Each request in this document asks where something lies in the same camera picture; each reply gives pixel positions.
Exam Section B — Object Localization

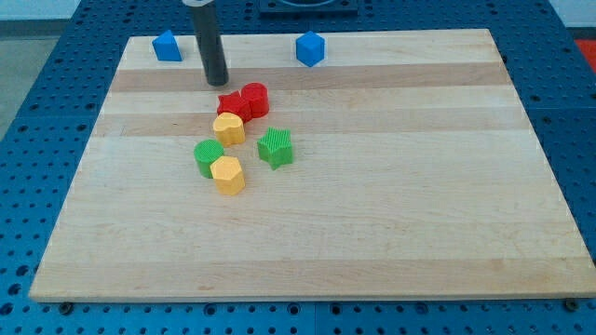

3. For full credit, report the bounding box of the green star block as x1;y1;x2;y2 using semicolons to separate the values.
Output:
257;127;293;170

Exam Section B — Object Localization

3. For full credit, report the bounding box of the yellow hexagon block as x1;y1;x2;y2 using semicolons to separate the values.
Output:
210;155;246;195

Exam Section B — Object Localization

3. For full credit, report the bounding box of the green circle block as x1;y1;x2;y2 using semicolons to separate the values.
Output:
194;140;224;179

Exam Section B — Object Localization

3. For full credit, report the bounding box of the yellow heart block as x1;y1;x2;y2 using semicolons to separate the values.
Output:
212;113;246;147

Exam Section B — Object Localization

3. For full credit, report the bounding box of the blue triangle block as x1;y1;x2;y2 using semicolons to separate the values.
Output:
152;30;183;61

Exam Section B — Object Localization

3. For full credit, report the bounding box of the red star block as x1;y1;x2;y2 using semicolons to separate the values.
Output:
217;91;252;123

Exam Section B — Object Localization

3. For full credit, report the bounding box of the blue cube block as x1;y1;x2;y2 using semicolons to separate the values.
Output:
295;31;325;67

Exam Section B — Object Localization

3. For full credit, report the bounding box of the wooden board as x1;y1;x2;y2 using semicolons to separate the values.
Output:
29;29;595;302

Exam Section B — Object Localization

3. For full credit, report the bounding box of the red circle block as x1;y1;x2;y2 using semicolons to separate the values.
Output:
240;82;270;118

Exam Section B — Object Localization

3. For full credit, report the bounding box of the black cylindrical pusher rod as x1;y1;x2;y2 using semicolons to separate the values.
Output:
183;0;229;87

